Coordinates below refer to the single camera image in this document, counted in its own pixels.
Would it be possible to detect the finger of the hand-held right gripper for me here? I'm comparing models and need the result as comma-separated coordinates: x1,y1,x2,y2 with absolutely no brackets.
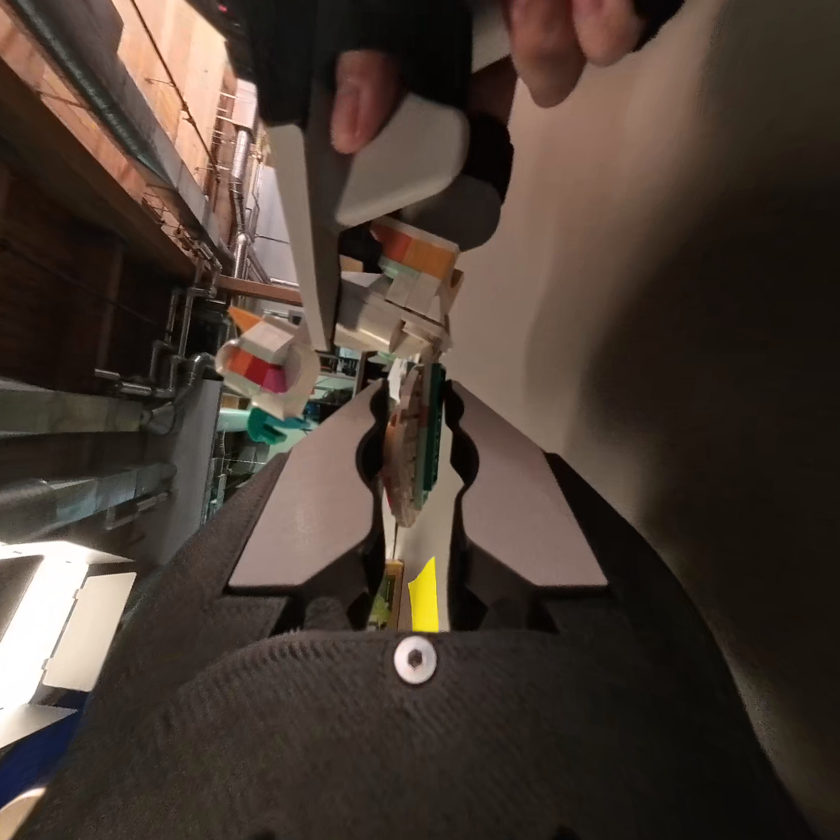
394,174,504,252
268,91,471,355

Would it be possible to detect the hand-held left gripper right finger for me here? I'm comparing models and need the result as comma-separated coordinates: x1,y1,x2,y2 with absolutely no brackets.
445,381,609,592

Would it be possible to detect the silver air duct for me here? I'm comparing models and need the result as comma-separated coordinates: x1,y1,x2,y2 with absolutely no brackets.
226,125,266,266

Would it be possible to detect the person's right hand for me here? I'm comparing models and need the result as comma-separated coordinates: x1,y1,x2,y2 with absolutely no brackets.
330,0,651,156

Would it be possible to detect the yellow lego box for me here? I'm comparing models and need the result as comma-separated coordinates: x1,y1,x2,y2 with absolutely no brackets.
367,558,405,632

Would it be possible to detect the wooden support post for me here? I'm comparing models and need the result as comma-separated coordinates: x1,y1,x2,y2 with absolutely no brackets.
215,273,304,308

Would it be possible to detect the ceiling light panel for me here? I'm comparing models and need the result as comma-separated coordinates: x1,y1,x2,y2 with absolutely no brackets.
0,543,140,746

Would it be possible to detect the yellow sticky note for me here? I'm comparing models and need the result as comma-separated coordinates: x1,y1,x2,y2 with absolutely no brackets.
407,556,440,633

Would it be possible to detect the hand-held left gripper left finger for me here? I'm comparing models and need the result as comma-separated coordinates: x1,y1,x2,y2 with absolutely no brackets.
228,379,389,592

